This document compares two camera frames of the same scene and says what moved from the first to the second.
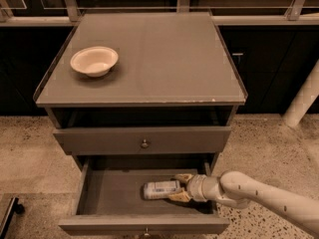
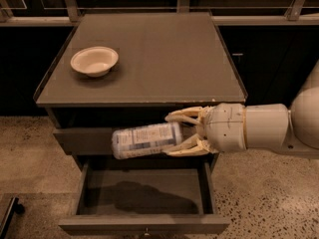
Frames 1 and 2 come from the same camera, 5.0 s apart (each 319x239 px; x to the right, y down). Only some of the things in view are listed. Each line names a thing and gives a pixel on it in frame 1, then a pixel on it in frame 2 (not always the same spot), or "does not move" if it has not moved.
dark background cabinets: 273,63 does not move
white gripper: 194,187 → 226,126
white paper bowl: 95,61 does not move
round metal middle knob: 147,230 does not move
